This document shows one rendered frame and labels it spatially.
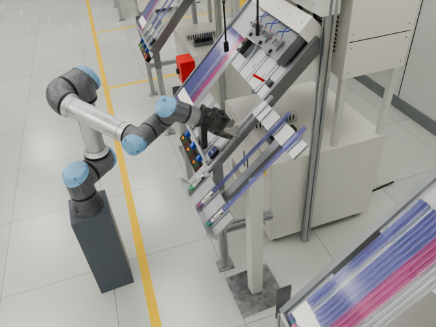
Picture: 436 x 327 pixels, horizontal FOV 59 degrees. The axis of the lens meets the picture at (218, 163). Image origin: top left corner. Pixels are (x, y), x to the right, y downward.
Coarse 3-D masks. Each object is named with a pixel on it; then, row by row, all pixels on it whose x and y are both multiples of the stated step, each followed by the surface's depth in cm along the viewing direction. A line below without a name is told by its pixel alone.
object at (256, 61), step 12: (252, 12) 199; (240, 24) 204; (252, 48) 186; (240, 60) 190; (252, 60) 182; (264, 60) 175; (240, 72) 186; (252, 72) 178; (264, 72) 171; (276, 72) 165; (252, 84) 174; (264, 84) 168
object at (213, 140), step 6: (204, 96) 201; (210, 96) 197; (204, 102) 199; (210, 102) 195; (216, 102) 191; (198, 132) 192; (198, 138) 190; (210, 138) 182; (216, 138) 178; (222, 138) 175; (210, 144) 180; (216, 144) 177; (204, 150) 182
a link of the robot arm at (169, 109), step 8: (160, 104) 132; (168, 104) 131; (176, 104) 133; (184, 104) 135; (160, 112) 132; (168, 112) 132; (176, 112) 133; (184, 112) 135; (168, 120) 136; (176, 120) 136; (184, 120) 136
